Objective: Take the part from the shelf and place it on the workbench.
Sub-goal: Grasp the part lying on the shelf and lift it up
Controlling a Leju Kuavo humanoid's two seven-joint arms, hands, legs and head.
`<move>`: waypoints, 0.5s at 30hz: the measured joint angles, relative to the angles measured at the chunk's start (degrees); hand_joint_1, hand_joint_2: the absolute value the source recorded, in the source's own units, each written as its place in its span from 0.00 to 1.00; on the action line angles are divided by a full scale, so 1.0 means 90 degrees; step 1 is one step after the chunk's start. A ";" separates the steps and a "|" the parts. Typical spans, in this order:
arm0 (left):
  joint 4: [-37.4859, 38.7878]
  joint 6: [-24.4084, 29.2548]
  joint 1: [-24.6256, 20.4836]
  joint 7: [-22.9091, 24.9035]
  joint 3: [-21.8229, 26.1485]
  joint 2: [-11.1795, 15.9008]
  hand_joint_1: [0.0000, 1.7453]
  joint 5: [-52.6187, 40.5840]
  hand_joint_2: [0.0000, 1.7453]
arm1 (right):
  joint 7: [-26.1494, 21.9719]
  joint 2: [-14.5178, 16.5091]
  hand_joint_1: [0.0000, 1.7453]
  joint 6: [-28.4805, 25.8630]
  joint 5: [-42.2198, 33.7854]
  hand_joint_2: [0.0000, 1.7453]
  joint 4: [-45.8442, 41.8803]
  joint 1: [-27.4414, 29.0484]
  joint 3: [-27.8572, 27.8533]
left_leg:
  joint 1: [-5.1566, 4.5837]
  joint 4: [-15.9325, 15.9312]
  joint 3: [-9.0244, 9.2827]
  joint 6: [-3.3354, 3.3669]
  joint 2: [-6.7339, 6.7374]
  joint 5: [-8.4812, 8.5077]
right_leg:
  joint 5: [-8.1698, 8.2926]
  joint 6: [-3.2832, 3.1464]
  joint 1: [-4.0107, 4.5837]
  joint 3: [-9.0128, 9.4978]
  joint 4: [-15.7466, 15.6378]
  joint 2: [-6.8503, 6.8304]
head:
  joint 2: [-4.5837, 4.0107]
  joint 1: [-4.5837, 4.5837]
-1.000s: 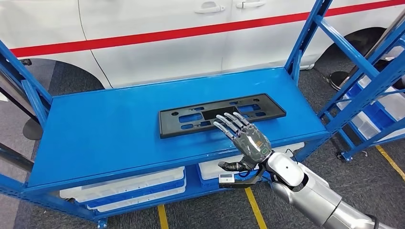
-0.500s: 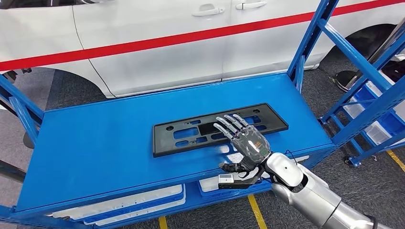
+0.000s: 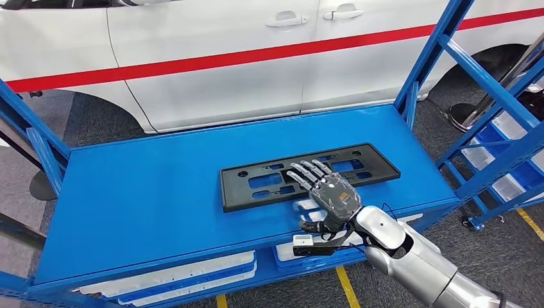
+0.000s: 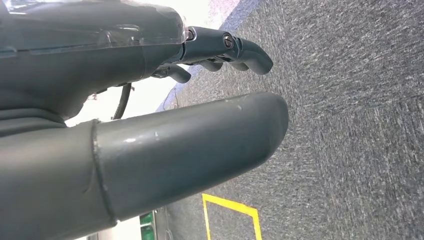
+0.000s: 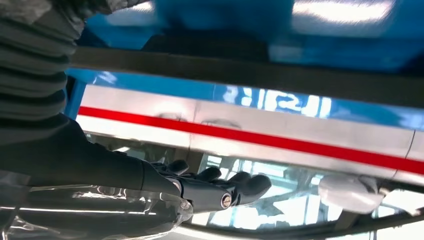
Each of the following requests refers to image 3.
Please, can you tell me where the black plastic plate part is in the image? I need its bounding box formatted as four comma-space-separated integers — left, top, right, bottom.
219, 143, 401, 214

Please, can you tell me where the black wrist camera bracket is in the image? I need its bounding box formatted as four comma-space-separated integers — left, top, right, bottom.
292, 227, 367, 257

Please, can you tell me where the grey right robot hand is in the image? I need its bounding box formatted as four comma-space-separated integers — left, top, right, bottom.
285, 158, 363, 235

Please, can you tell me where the blue metal shelf rack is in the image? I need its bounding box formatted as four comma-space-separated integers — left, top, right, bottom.
0, 0, 544, 308
435, 55, 544, 232

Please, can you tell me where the white car with red stripe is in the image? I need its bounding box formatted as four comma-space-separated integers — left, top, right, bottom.
0, 0, 544, 135

